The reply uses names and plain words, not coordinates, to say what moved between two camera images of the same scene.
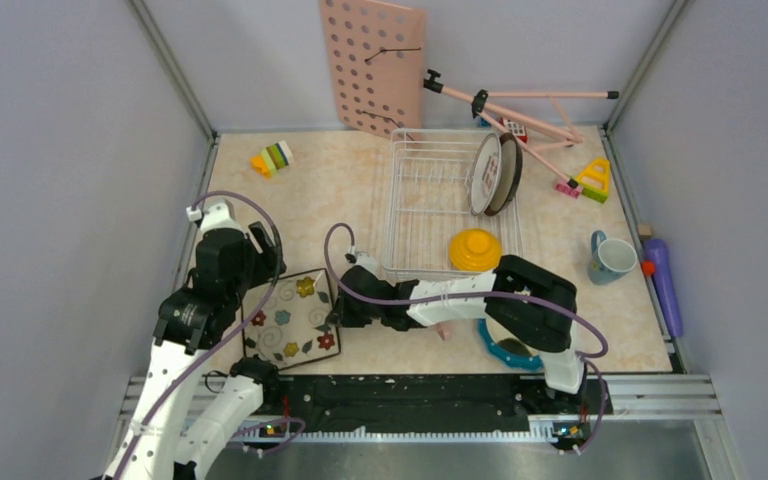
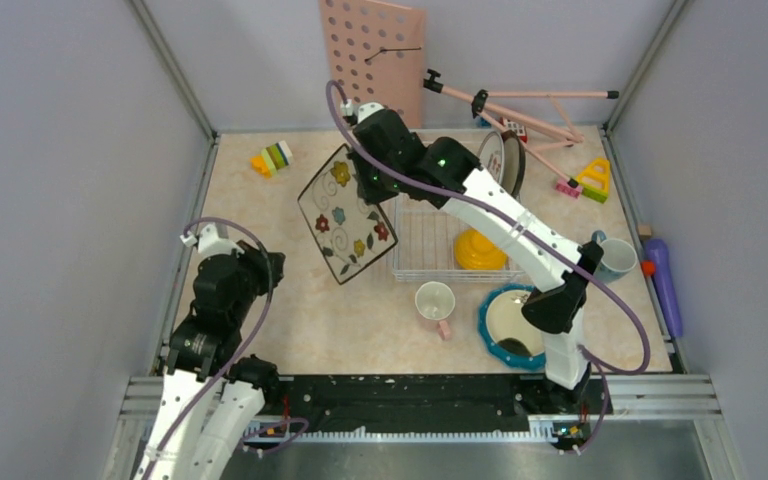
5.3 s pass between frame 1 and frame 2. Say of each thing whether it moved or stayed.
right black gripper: moved
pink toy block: stayed
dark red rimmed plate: stayed
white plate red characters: stayed
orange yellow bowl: stayed
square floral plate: moved
